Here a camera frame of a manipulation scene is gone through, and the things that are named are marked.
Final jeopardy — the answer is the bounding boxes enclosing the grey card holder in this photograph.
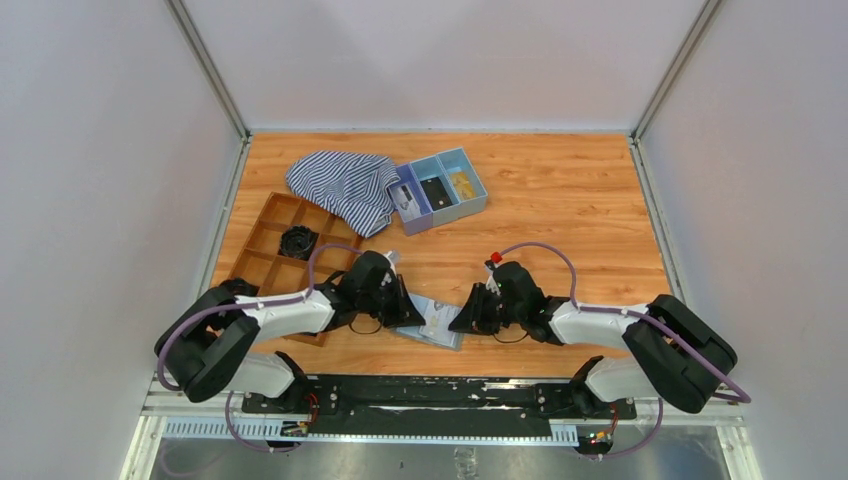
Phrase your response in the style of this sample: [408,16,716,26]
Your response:
[392,294,464,351]

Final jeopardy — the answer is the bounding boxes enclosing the blue three-compartment box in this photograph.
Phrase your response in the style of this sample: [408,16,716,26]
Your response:
[388,147,488,236]

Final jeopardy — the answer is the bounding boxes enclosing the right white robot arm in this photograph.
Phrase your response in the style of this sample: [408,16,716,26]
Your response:
[449,261,738,416]

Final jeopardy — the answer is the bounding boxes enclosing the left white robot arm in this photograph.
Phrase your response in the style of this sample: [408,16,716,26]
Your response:
[154,250,426,403]

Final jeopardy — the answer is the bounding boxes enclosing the patterned card in holder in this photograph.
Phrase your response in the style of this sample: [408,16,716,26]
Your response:
[420,300,461,344]

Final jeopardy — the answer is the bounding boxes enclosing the silver card in box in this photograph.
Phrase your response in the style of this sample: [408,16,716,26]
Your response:
[389,183,422,222]

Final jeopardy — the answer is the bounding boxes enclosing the black card in box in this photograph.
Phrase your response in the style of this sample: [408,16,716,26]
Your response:
[420,176,453,211]

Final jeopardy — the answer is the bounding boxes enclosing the gold card in box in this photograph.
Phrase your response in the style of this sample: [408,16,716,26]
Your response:
[449,171,477,201]

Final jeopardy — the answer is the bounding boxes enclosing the black ribbed round part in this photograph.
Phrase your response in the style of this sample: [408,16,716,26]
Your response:
[278,225,319,261]

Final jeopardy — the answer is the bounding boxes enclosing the striped blue white cloth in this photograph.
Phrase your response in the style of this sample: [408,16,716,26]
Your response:
[285,150,400,238]

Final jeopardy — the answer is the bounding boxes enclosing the wooden compartment tray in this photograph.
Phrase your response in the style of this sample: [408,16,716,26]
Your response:
[210,192,364,348]

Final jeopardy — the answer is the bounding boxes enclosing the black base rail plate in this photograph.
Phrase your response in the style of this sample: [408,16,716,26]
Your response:
[236,374,636,438]

